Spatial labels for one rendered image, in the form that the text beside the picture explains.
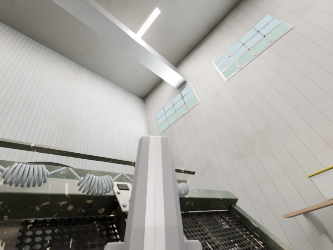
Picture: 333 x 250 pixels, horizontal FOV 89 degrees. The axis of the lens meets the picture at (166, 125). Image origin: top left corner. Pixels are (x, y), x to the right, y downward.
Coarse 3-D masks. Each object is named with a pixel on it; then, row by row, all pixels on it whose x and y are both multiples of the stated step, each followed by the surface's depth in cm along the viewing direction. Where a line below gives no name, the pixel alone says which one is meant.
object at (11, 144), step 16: (0, 144) 47; (16, 144) 49; (32, 144) 51; (96, 160) 62; (112, 160) 66; (128, 160) 70; (16, 176) 49; (32, 176) 51; (48, 176) 52; (96, 176) 59; (96, 192) 59
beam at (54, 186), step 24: (0, 192) 50; (24, 192) 54; (48, 192) 58; (72, 192) 62; (192, 192) 106; (216, 192) 123; (0, 216) 52; (24, 216) 56; (48, 216) 60; (72, 216) 64
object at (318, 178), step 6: (324, 168) 181; (330, 168) 179; (312, 174) 186; (318, 174) 184; (324, 174) 180; (330, 174) 177; (312, 180) 186; (318, 180) 182; (324, 180) 179; (330, 180) 176; (318, 186) 181; (324, 186) 177; (330, 186) 174; (324, 192) 176; (330, 192) 173; (330, 198) 172
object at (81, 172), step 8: (0, 160) 91; (48, 168) 103; (56, 168) 106; (72, 168) 112; (56, 176) 103; (64, 176) 106; (72, 176) 109; (80, 176) 112; (112, 176) 127; (120, 176) 131; (128, 176) 135
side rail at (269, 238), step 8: (232, 208) 125; (240, 208) 127; (240, 216) 119; (248, 216) 119; (248, 224) 114; (256, 224) 112; (256, 232) 109; (264, 232) 106; (264, 240) 105; (272, 240) 102; (272, 248) 101; (280, 248) 98; (288, 248) 99
